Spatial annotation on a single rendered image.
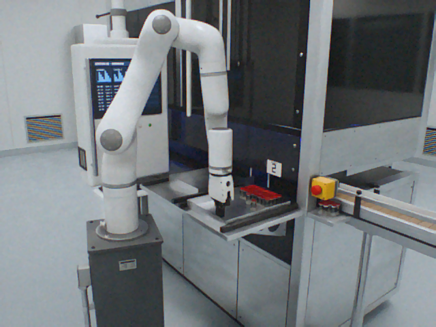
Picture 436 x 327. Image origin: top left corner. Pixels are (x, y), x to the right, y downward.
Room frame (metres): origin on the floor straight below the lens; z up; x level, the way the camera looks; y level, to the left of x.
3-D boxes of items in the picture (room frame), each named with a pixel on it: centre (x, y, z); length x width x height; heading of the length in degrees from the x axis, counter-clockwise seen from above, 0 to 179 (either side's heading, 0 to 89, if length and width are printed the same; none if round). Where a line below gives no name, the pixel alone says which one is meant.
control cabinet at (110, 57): (2.11, 0.55, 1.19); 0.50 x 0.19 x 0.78; 127
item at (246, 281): (2.54, -0.14, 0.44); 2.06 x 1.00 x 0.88; 37
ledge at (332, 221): (1.40, -0.46, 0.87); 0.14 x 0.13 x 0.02; 127
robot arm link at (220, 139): (1.31, -0.01, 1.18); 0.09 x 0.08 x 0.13; 6
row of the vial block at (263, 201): (1.50, -0.16, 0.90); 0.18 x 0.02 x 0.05; 37
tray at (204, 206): (1.45, -0.09, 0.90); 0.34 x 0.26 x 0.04; 127
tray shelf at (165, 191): (1.61, -0.02, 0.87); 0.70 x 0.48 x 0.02; 37
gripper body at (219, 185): (1.30, -0.01, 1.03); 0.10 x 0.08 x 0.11; 37
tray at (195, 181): (1.79, 0.03, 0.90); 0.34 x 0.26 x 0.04; 127
